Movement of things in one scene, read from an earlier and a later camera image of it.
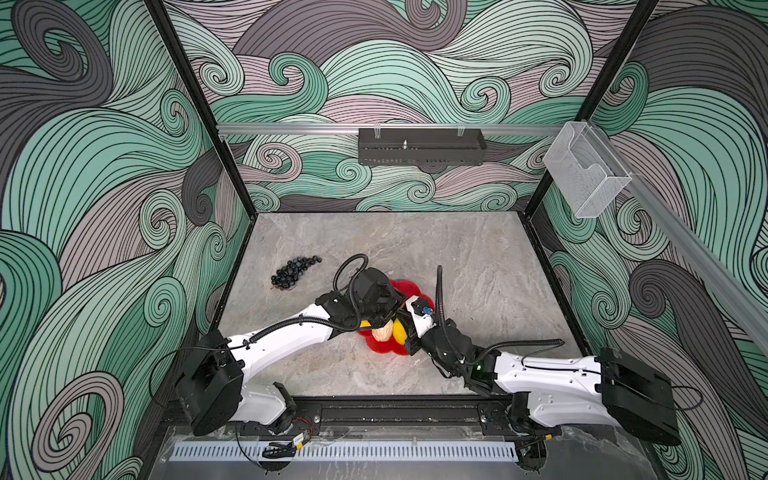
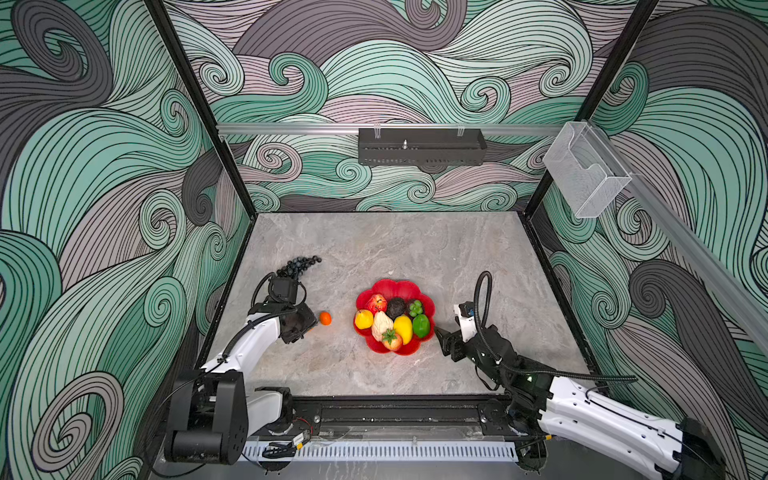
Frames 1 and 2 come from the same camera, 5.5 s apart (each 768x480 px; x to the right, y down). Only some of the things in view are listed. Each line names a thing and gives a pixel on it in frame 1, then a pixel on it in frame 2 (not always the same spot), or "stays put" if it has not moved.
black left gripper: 393,300 → 308,318
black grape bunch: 286,277 stays put
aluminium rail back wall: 354,129 stays put
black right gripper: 413,340 → 451,341
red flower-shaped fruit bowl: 391,346 stays put
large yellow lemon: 399,332 stays put
